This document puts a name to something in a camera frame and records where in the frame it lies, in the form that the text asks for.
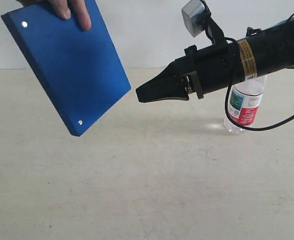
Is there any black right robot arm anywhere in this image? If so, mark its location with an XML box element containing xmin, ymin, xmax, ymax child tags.
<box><xmin>136</xmin><ymin>17</ymin><xmax>294</xmax><ymax>103</ymax></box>

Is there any blue binder folder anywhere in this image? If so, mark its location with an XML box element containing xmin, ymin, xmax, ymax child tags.
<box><xmin>1</xmin><ymin>0</ymin><xmax>131</xmax><ymax>137</ymax></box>

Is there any clear bottle red cap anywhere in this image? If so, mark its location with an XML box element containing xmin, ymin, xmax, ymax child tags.
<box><xmin>228</xmin><ymin>75</ymin><xmax>267</xmax><ymax>127</ymax></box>

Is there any black camera cable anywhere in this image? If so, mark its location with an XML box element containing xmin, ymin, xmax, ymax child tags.
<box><xmin>201</xmin><ymin>0</ymin><xmax>294</xmax><ymax>131</ymax></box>

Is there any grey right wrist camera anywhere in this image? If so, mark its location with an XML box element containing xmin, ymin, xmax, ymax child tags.
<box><xmin>181</xmin><ymin>0</ymin><xmax>207</xmax><ymax>38</ymax></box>

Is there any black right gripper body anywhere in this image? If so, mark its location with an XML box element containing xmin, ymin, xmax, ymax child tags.
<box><xmin>174</xmin><ymin>41</ymin><xmax>244</xmax><ymax>99</ymax></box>

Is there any person's open hand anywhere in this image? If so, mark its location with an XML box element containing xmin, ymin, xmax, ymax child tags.
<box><xmin>17</xmin><ymin>0</ymin><xmax>92</xmax><ymax>31</ymax></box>

